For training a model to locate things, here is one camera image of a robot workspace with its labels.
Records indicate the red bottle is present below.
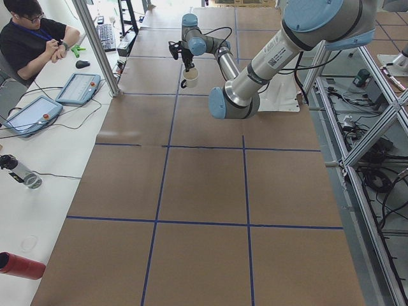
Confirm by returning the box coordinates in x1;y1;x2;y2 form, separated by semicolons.
1;252;46;280

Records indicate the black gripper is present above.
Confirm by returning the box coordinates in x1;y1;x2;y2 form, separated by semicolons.
180;41;194;72

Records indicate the black keyboard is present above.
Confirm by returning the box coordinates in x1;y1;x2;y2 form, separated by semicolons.
96;24;116;52

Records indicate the blue teach pendant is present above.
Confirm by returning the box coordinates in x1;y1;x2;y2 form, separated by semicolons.
4;96;63;137
55;73;101;105

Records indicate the clear water bottle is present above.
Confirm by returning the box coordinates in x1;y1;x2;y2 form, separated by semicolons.
1;154;42;189

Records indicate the black computer mouse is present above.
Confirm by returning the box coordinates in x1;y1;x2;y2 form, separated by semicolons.
75;60;91;69

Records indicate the seated person black shirt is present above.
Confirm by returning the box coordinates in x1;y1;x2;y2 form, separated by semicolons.
1;0;80;81

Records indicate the green tool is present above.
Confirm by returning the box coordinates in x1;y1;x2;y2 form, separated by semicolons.
71;45;86;58

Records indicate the white smiley mug black handle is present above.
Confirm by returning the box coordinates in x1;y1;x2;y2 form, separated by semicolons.
180;68;199;89

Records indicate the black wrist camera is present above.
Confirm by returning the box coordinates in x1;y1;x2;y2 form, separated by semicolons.
168;41;182;61

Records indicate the aluminium frame post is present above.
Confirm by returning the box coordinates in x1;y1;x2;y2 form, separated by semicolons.
72;0;120;97

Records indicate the far blue teach pendant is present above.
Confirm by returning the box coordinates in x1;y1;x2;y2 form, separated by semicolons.
55;73;101;105

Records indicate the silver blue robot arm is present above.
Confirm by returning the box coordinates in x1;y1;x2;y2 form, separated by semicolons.
179;0;377;119

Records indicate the near blue teach pendant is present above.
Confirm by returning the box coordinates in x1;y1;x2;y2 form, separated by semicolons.
4;96;63;137

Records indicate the aluminium side frame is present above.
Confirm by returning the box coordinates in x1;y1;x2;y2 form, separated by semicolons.
301;40;407;305

